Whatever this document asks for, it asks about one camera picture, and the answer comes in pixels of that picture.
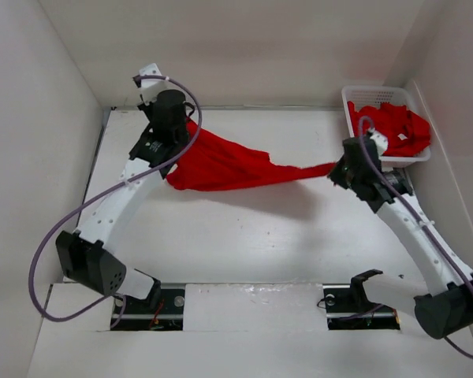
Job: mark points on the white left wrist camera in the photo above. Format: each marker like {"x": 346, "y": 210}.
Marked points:
{"x": 149, "y": 88}

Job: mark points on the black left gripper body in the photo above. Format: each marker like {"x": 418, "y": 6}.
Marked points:
{"x": 146, "y": 110}

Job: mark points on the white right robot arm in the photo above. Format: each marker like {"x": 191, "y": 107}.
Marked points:
{"x": 443, "y": 303}

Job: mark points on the red t-shirt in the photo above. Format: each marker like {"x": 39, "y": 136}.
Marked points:
{"x": 217, "y": 164}

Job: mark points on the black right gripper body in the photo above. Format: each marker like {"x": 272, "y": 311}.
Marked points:
{"x": 344, "y": 175}

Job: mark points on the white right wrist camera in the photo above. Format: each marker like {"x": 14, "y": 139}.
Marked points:
{"x": 381, "y": 142}

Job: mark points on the red t-shirts in basket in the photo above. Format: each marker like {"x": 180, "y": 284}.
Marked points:
{"x": 407, "y": 132}

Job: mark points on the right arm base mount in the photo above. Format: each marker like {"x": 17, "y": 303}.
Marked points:
{"x": 348, "y": 308}

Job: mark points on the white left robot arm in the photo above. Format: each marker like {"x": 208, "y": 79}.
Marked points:
{"x": 88, "y": 255}

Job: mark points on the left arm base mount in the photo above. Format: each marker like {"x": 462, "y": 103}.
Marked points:
{"x": 132, "y": 315}

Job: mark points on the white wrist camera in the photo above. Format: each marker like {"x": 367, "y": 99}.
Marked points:
{"x": 381, "y": 142}
{"x": 149, "y": 88}

